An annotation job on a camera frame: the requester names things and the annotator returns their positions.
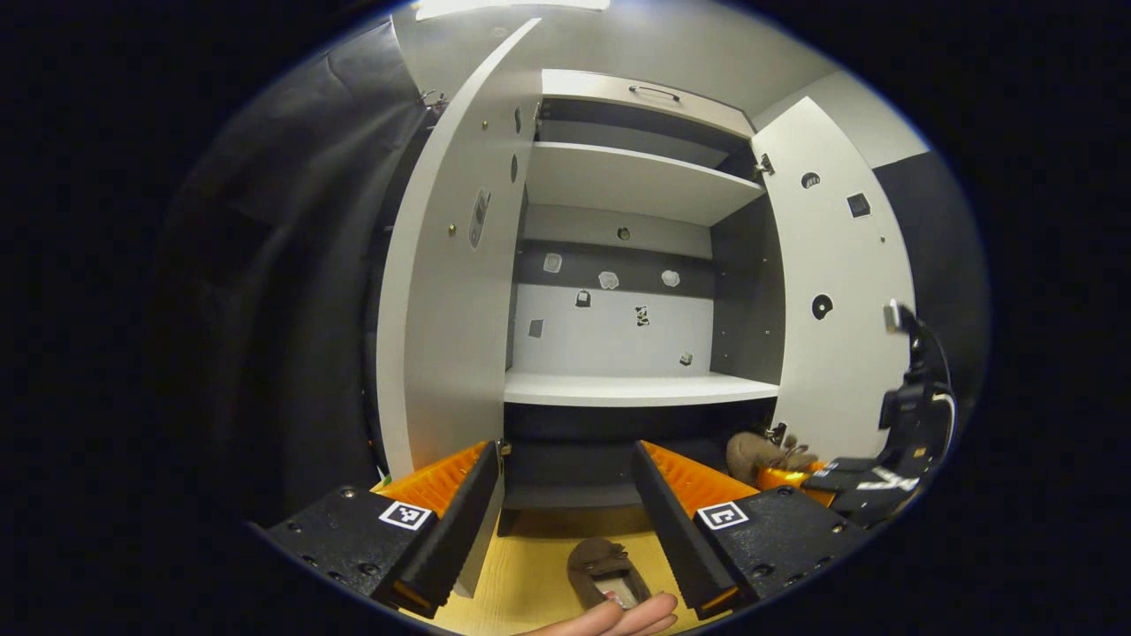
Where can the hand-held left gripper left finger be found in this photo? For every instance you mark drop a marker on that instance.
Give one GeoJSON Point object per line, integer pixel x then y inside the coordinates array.
{"type": "Point", "coordinates": [459, 521]}

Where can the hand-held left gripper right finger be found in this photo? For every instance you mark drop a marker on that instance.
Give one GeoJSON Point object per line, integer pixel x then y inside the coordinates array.
{"type": "Point", "coordinates": [671, 521]}

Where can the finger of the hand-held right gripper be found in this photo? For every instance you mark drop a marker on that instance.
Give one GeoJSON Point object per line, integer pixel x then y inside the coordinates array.
{"type": "Point", "coordinates": [848, 474]}
{"type": "Point", "coordinates": [884, 505]}

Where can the brown suede shoe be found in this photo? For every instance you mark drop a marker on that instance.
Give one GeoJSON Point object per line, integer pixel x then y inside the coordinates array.
{"type": "Point", "coordinates": [601, 565]}
{"type": "Point", "coordinates": [755, 450]}

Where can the white shoe cabinet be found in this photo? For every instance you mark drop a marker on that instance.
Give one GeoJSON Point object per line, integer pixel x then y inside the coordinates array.
{"type": "Point", "coordinates": [618, 327]}

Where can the white cabinet drawer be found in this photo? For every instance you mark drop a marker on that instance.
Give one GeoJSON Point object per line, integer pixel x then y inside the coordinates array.
{"type": "Point", "coordinates": [601, 88]}

